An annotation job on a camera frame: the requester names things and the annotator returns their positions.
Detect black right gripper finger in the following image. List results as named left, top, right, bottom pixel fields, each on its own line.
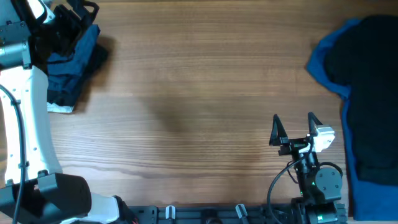
left=269, top=114, right=289, bottom=146
left=308, top=112, right=323, bottom=136

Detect dark blue denim shorts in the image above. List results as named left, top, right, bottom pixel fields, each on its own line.
left=47, top=24, right=108, bottom=95

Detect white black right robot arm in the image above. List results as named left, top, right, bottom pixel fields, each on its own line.
left=267, top=112, right=347, bottom=223

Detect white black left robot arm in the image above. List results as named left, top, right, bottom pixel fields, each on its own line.
left=1, top=1, right=139, bottom=223

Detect black folded garment left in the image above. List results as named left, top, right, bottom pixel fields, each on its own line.
left=46, top=43, right=109, bottom=107

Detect white grey folded cloth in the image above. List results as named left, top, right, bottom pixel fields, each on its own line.
left=47, top=103, right=74, bottom=113

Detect bright blue garment right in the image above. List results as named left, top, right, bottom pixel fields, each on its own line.
left=307, top=19, right=397, bottom=221

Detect black garment right pile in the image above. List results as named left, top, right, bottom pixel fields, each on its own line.
left=324, top=15, right=397, bottom=185

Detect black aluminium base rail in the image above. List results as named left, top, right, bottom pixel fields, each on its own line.
left=127, top=203, right=348, bottom=224

